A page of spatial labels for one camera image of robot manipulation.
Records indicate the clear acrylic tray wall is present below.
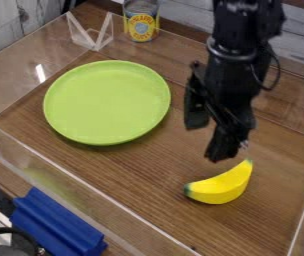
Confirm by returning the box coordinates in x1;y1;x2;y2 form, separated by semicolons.
0;129;201;256

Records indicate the black cable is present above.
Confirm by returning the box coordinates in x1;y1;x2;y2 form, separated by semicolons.
0;226;45;256

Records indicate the clear acrylic triangle bracket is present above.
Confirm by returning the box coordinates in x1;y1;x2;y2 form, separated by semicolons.
66;12;113;52

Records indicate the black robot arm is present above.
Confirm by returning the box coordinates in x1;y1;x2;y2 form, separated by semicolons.
184;0;285;162

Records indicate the yellow toy banana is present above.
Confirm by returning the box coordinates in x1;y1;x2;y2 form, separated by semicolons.
184;159;253;205

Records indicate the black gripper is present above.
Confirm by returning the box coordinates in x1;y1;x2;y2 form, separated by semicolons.
184;38;275;163

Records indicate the blue plastic block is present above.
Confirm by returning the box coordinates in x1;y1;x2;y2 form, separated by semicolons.
10;187;108;256

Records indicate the green round plate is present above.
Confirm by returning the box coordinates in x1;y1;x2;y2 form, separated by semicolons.
42;60;170;146

